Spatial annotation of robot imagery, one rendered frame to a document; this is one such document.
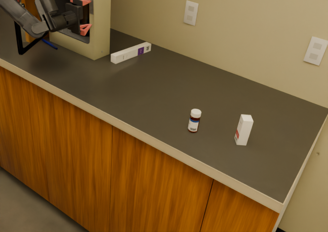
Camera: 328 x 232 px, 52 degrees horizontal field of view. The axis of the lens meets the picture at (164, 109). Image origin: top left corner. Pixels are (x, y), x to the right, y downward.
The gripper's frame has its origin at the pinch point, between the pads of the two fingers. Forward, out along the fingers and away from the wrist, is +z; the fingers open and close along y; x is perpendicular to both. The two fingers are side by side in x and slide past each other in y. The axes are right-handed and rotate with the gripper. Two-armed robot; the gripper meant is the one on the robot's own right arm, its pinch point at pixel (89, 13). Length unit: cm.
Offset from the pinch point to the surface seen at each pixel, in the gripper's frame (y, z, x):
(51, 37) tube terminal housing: -24.2, 11.5, 38.7
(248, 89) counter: -30, 40, -60
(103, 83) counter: -27.9, -2.4, -9.4
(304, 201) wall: -88, 52, -101
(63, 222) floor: -121, -17, 10
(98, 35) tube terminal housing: -15.6, 14.1, 8.6
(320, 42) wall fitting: -4, 53, -82
